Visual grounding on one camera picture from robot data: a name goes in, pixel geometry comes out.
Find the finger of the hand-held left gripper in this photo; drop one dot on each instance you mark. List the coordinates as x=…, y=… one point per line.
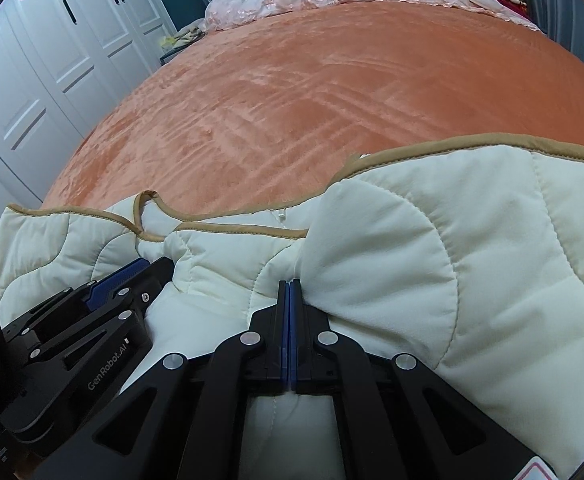
x=116, y=280
x=146, y=287

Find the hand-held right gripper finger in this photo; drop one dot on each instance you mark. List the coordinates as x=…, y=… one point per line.
x=295, y=325
x=286, y=325

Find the cream quilted jacket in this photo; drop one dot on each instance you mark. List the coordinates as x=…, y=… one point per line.
x=472, y=260

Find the orange plush blanket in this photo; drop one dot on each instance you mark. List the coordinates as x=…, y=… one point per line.
x=297, y=110

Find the white wardrobe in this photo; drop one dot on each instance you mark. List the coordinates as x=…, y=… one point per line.
x=46, y=60

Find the yellowish clutter pile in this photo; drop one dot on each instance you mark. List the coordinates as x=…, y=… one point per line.
x=184, y=35

